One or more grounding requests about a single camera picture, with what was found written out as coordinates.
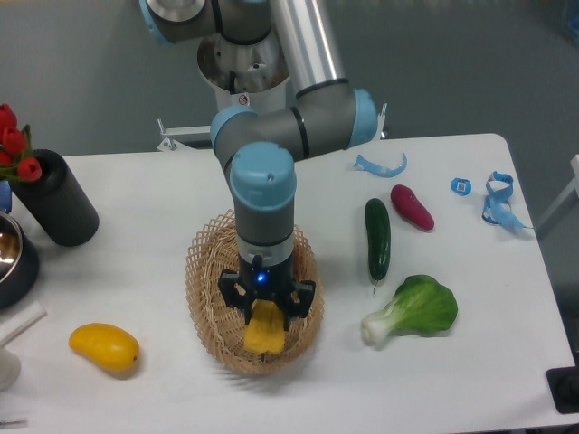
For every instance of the blue round tag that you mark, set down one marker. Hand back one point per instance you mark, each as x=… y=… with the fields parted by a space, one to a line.
x=461 y=186

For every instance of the yellow bell pepper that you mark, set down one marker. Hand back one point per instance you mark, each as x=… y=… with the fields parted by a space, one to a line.
x=265 y=333

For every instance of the white furniture edge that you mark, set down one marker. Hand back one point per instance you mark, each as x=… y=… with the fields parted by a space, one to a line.
x=561 y=205

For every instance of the woven wicker basket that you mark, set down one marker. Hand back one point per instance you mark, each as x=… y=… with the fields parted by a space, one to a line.
x=221 y=329

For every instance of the blue curved band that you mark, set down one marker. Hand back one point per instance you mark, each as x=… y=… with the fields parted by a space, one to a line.
x=364 y=165

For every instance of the white stand object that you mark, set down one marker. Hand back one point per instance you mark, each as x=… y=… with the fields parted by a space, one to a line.
x=10 y=329

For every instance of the black cylindrical vase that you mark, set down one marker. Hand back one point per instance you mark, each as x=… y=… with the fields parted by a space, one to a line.
x=57 y=202

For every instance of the black device at edge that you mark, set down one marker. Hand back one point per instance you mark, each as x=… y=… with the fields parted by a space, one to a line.
x=563 y=385

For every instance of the dark metal bowl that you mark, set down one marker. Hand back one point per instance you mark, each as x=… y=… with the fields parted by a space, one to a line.
x=19 y=262

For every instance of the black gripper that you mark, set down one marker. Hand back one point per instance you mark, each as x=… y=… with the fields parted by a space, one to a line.
x=274 y=283

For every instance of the yellow mango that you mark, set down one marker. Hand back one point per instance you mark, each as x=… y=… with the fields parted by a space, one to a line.
x=108 y=346

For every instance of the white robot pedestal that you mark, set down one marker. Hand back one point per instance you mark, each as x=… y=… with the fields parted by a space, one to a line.
x=253 y=75

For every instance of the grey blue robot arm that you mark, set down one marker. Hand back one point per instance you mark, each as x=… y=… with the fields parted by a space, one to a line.
x=257 y=152

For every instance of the green bok choy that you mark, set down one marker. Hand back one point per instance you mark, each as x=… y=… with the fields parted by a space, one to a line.
x=420 y=305

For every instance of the red tulip bouquet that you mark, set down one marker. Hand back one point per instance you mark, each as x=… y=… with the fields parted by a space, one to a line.
x=18 y=162

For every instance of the purple sweet potato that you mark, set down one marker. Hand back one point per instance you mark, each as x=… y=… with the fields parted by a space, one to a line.
x=410 y=208

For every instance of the green cucumber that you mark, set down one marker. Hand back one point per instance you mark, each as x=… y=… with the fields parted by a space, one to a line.
x=378 y=233

